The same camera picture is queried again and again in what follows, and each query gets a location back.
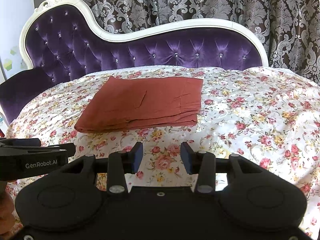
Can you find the grey damask patterned curtain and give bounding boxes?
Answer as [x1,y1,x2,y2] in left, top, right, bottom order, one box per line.
[83,0,320,82]

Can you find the floral white bed sheet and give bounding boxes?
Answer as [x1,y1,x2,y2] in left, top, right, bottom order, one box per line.
[7,66,319,239]

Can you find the rust red pants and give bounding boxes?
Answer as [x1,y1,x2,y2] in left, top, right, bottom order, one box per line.
[74,76,203,133]

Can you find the purple tufted sofa white frame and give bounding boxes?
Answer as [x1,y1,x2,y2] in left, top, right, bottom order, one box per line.
[1,0,268,124]

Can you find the person's left hand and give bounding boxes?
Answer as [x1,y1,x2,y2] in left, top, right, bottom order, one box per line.
[0,181,15,239]

